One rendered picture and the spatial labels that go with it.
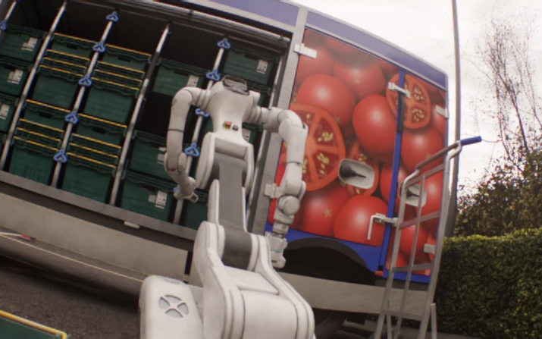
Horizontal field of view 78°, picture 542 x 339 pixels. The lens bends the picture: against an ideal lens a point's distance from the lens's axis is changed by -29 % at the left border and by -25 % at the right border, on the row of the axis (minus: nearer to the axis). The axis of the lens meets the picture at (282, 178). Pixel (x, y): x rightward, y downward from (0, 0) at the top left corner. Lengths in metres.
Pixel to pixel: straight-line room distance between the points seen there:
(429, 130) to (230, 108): 2.00
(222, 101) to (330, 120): 1.19
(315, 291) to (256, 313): 1.83
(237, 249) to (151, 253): 1.25
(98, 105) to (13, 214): 0.97
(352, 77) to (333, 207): 0.97
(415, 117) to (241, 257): 2.36
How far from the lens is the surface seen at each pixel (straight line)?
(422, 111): 3.54
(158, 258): 2.55
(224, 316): 0.99
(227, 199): 1.56
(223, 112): 1.93
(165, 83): 2.93
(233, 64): 3.08
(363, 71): 3.30
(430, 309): 1.93
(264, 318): 1.02
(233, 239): 1.37
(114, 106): 2.86
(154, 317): 1.17
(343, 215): 2.91
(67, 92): 2.94
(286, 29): 3.15
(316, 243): 2.81
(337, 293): 2.91
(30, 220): 2.64
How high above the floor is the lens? 0.44
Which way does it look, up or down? 14 degrees up
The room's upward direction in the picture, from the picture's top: 11 degrees clockwise
